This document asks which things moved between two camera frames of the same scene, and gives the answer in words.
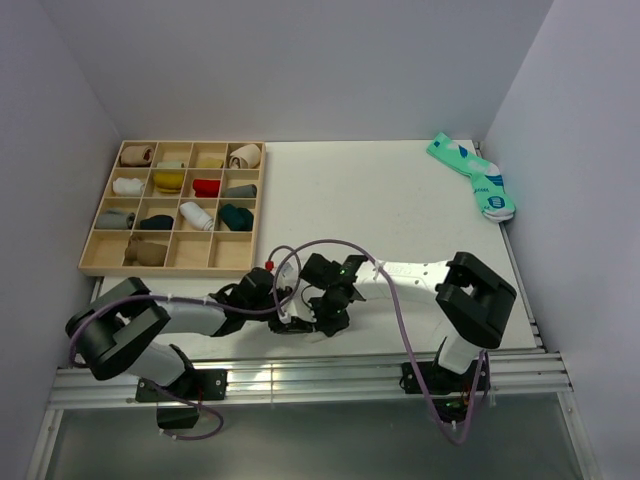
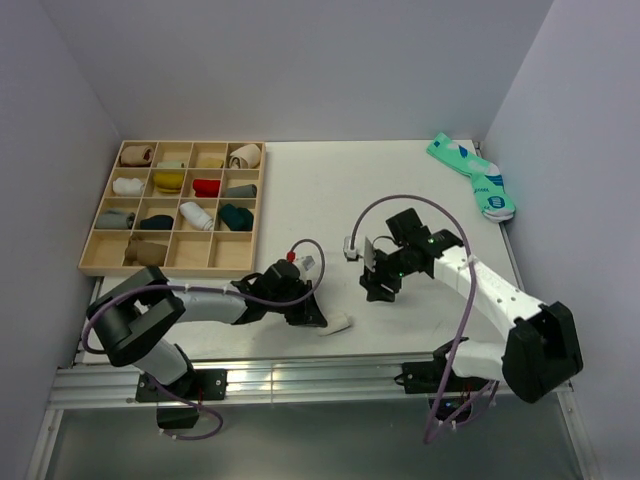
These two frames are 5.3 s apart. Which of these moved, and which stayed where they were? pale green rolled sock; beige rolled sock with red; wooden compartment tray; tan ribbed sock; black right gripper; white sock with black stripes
Moved: black right gripper; white sock with black stripes
Stayed: pale green rolled sock; wooden compartment tray; beige rolled sock with red; tan ribbed sock
